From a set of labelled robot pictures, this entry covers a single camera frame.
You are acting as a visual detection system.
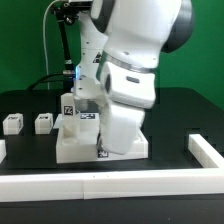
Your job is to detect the white cable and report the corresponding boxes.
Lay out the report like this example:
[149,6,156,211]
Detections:
[41,0,63,90]

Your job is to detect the white right fence bar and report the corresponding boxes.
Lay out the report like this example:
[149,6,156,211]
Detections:
[188,134,224,168]

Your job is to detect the white sheet with tags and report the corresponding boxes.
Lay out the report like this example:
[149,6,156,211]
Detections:
[53,113,99,129]

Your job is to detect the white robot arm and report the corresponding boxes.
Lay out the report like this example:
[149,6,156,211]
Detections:
[74,0,194,155]

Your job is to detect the white fence bar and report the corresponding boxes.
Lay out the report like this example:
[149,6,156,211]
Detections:
[188,134,224,168]
[0,168,224,202]

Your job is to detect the white square tabletop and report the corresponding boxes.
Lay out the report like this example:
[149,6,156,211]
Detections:
[56,119,148,164]

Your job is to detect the black cables on table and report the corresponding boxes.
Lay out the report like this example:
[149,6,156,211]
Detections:
[26,73,75,92]

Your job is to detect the white left fence block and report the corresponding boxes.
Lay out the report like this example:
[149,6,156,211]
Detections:
[0,140,7,164]

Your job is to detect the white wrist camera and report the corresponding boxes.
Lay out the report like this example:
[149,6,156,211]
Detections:
[73,77,105,111]

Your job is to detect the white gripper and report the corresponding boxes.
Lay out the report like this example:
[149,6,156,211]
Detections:
[100,102,145,155]

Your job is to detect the white front fence bar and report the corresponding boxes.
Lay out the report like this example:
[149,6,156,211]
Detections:
[0,168,224,202]

